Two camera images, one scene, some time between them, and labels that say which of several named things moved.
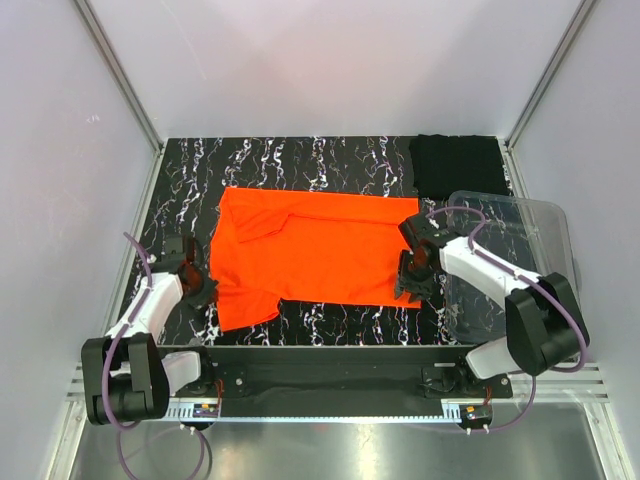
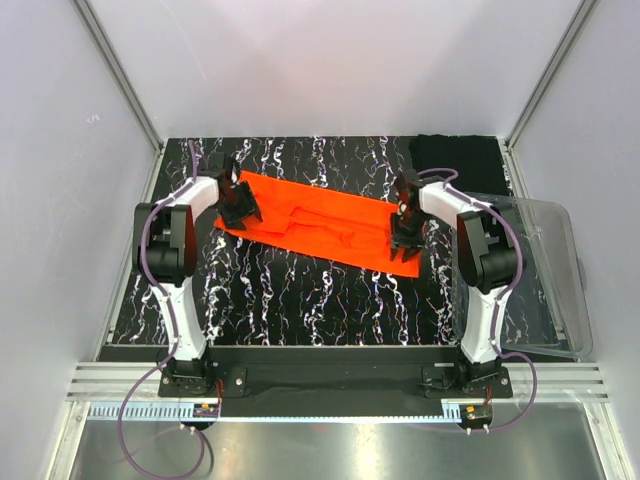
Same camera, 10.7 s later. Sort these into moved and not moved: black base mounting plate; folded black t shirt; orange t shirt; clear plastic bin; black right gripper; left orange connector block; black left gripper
Moved: orange t shirt; black right gripper; black left gripper
Not moved: clear plastic bin; folded black t shirt; black base mounting plate; left orange connector block
